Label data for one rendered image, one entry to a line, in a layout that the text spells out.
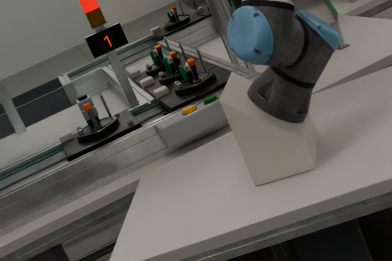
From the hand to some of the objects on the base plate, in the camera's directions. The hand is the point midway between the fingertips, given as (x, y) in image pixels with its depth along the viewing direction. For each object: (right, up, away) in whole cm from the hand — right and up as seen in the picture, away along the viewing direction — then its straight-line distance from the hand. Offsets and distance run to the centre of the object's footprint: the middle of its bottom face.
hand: (193, 5), depth 206 cm
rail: (-16, -46, +9) cm, 50 cm away
